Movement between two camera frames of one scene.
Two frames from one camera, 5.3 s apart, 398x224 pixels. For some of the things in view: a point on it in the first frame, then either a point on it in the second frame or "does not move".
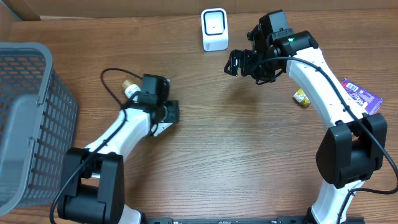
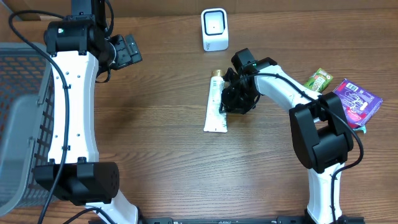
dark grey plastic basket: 38,123 does not move
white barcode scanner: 214,29 does not move
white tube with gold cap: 130,89 to 215,121
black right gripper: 249,57 to 235,106
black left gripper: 176,113 to 128,56
